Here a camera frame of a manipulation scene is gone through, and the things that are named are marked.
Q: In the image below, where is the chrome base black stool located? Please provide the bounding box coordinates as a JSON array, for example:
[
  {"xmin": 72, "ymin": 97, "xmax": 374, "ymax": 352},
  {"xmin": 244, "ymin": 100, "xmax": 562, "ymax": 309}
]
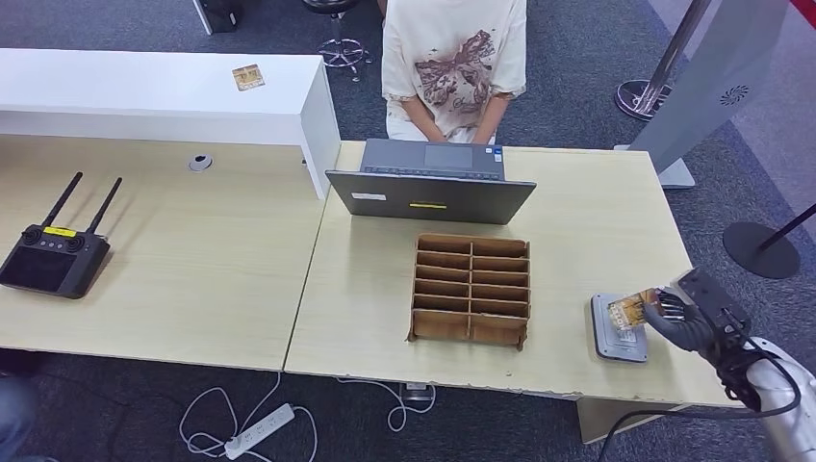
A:
[{"xmin": 300, "ymin": 0, "xmax": 373, "ymax": 84}]

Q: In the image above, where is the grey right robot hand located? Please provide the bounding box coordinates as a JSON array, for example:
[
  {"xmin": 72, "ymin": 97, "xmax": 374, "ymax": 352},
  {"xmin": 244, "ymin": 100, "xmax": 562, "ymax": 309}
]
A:
[{"xmin": 642, "ymin": 287, "xmax": 719, "ymax": 354}]

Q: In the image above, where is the yellow patterned ID card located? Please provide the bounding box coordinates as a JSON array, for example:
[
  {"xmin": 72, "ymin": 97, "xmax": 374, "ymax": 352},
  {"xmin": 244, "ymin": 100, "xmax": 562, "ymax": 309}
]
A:
[{"xmin": 607, "ymin": 288, "xmax": 659, "ymax": 331}]

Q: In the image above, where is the black remote controller with antennas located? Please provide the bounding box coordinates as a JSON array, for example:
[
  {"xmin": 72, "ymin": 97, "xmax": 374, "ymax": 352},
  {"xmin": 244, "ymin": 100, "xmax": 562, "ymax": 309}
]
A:
[{"xmin": 0, "ymin": 171, "xmax": 123, "ymax": 301}]

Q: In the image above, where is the black stanchion with round base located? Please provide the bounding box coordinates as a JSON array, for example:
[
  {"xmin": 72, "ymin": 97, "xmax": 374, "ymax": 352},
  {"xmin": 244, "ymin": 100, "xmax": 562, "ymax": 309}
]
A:
[{"xmin": 722, "ymin": 202, "xmax": 816, "ymax": 280}]

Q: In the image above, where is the white desk riser shelf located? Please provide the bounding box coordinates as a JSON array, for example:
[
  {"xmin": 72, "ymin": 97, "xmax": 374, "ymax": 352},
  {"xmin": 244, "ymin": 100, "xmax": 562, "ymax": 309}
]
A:
[{"xmin": 0, "ymin": 47, "xmax": 343, "ymax": 202}]

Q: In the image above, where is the black cabinet box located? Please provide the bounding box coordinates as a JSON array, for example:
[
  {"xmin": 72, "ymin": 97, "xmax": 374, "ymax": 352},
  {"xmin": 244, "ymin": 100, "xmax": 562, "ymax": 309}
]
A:
[{"xmin": 191, "ymin": 0, "xmax": 243, "ymax": 37}]

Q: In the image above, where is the grey standing sign panel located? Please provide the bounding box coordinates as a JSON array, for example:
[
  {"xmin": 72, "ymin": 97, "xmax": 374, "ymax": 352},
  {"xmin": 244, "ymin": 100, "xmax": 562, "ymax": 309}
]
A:
[{"xmin": 615, "ymin": 0, "xmax": 792, "ymax": 191}]

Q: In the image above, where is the golden room key card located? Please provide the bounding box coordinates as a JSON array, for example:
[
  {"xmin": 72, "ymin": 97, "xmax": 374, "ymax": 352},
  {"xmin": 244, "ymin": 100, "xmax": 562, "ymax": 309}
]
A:
[{"xmin": 231, "ymin": 64, "xmax": 267, "ymax": 92}]

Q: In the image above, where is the short looped white cable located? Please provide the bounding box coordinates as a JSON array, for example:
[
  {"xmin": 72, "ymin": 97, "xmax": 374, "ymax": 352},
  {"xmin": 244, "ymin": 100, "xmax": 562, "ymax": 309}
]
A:
[{"xmin": 334, "ymin": 377, "xmax": 438, "ymax": 435}]

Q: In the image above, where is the white power strip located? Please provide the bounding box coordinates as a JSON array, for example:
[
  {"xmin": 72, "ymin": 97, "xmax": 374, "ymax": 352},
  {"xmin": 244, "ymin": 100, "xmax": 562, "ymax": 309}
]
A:
[{"xmin": 222, "ymin": 403, "xmax": 296, "ymax": 462}]

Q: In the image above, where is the long white power cable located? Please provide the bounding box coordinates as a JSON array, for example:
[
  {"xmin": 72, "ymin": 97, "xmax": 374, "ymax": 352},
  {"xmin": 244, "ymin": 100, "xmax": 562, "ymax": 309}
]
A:
[{"xmin": 177, "ymin": 372, "xmax": 319, "ymax": 462}]

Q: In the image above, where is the grey open laptop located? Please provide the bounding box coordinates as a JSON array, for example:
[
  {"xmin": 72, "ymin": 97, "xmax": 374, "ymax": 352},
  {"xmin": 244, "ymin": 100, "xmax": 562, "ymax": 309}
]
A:
[{"xmin": 324, "ymin": 138, "xmax": 538, "ymax": 226}]

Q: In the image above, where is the grey card reader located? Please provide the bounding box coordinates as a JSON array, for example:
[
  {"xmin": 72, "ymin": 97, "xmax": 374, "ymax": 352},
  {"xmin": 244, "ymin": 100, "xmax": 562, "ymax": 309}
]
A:
[{"xmin": 589, "ymin": 293, "xmax": 650, "ymax": 365}]

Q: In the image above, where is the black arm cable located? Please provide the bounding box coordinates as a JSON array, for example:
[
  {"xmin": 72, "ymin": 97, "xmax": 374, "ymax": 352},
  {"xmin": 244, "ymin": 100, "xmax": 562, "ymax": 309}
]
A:
[{"xmin": 597, "ymin": 312, "xmax": 803, "ymax": 462}]

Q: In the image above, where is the brown cardboard slot organizer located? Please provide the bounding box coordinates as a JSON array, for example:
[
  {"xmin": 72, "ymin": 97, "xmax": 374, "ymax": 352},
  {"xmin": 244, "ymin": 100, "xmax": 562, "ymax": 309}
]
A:
[{"xmin": 406, "ymin": 233, "xmax": 531, "ymax": 352}]

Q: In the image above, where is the chrome stanchion post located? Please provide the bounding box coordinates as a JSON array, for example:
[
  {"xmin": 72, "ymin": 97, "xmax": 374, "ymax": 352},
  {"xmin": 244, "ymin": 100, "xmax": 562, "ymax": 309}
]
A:
[{"xmin": 613, "ymin": 0, "xmax": 712, "ymax": 123}]

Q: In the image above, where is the pale wooden desk leg panel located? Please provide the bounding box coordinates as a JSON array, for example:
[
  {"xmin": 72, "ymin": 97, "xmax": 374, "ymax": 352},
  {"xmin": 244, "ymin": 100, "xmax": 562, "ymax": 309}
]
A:
[{"xmin": 576, "ymin": 396, "xmax": 693, "ymax": 446}]

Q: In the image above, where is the person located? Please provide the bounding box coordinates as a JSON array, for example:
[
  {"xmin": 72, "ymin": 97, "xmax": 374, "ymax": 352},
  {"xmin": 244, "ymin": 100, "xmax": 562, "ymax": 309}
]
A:
[{"xmin": 381, "ymin": 0, "xmax": 529, "ymax": 145}]

